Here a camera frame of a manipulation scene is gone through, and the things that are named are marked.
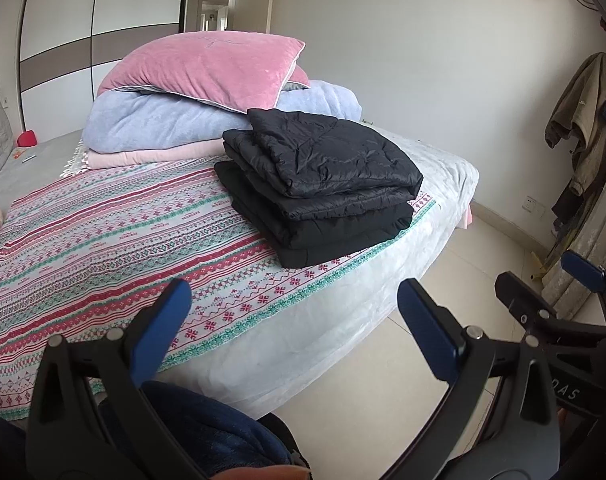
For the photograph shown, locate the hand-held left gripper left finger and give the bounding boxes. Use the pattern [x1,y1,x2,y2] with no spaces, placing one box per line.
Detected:
[25,278,210,480]

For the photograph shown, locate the person's dark blue pants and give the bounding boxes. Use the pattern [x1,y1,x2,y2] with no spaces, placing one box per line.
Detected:
[0,379,310,480]

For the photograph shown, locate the small pink pillow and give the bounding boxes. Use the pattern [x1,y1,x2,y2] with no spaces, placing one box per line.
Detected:
[282,64,312,93]

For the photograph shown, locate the large pink pillow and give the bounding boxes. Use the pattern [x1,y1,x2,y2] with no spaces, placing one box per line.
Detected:
[97,31,306,114]

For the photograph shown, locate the red green patterned blanket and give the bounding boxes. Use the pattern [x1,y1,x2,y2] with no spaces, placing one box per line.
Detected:
[0,152,438,422]

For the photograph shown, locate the black fleece garment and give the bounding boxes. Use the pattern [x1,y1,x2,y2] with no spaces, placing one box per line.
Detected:
[213,161,415,269]

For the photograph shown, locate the pale pink folded blanket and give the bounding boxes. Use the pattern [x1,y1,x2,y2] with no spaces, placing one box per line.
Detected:
[85,138,227,171]

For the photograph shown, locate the light blue blanket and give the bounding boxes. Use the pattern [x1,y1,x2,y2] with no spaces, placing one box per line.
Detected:
[81,80,363,155]

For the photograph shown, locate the white and brown wardrobe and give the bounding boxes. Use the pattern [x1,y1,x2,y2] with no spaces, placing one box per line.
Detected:
[18,0,192,134]

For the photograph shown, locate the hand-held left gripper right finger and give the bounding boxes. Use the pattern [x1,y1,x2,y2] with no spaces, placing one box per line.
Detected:
[383,278,560,480]

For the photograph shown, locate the olive hanging jacket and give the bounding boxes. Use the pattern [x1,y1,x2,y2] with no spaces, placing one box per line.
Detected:
[544,51,606,197]

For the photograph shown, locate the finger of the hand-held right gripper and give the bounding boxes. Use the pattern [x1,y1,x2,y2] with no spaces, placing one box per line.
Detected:
[495,271,606,347]
[561,251,606,322]

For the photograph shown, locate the black puffer jacket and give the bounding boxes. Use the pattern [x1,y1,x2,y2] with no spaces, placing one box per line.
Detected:
[222,108,424,221]

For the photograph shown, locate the bed with grey sheet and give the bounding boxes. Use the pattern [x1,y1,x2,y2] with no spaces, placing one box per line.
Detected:
[0,126,480,422]

